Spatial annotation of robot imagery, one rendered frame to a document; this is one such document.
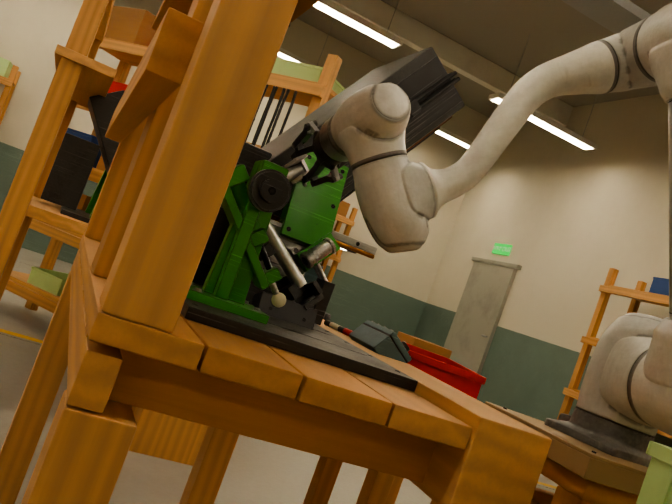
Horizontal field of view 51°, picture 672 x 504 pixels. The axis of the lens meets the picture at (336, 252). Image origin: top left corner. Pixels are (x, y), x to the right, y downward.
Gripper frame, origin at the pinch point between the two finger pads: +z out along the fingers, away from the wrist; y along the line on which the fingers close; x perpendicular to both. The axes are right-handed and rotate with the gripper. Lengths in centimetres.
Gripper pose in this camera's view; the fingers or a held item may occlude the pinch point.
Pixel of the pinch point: (299, 169)
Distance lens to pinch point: 154.3
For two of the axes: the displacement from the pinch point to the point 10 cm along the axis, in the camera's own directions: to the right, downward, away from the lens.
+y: -4.3, -9.0, -0.4
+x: -8.0, 4.0, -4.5
